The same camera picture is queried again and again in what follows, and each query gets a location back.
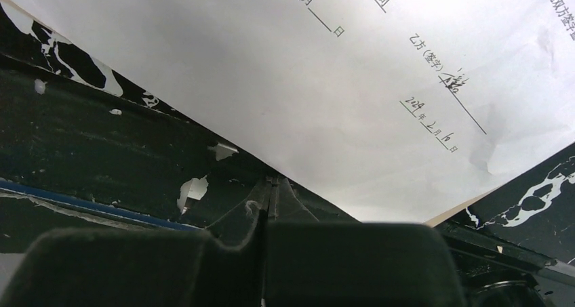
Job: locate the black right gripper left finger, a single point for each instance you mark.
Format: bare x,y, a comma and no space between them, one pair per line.
221,265

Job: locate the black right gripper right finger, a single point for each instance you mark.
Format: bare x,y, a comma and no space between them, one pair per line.
310,262

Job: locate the beige paper folder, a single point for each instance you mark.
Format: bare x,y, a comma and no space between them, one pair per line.
453,211

